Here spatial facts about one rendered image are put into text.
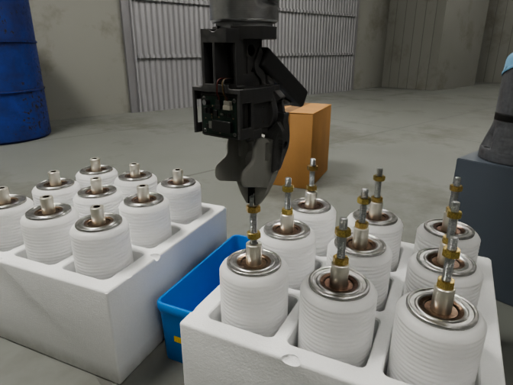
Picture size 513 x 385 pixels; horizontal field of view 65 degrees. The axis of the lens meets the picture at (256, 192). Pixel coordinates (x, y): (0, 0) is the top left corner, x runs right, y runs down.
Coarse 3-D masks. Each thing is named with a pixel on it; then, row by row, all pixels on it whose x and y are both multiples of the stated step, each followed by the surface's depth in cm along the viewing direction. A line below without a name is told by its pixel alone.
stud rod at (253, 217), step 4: (252, 196) 52; (252, 200) 52; (252, 204) 52; (252, 216) 53; (256, 216) 53; (252, 220) 53; (256, 220) 53; (252, 224) 53; (256, 224) 54; (252, 228) 53; (256, 228) 54; (252, 232) 54; (256, 232) 54; (252, 240) 54; (256, 240) 54; (252, 244) 54
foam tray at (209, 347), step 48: (192, 336) 54; (240, 336) 52; (288, 336) 52; (384, 336) 52; (192, 384) 57; (240, 384) 53; (288, 384) 49; (336, 384) 46; (384, 384) 44; (480, 384) 45
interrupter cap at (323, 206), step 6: (300, 198) 78; (294, 204) 76; (300, 204) 76; (318, 204) 76; (324, 204) 75; (330, 204) 75; (300, 210) 72; (306, 210) 73; (312, 210) 73; (318, 210) 73; (324, 210) 72
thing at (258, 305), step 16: (224, 272) 54; (288, 272) 55; (224, 288) 54; (240, 288) 52; (256, 288) 51; (272, 288) 52; (288, 288) 56; (224, 304) 55; (240, 304) 53; (256, 304) 52; (272, 304) 53; (224, 320) 56; (240, 320) 53; (256, 320) 53; (272, 320) 54; (272, 336) 55
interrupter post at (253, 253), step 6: (246, 246) 54; (252, 246) 54; (258, 246) 54; (246, 252) 55; (252, 252) 54; (258, 252) 54; (246, 258) 55; (252, 258) 54; (258, 258) 54; (252, 264) 54; (258, 264) 55
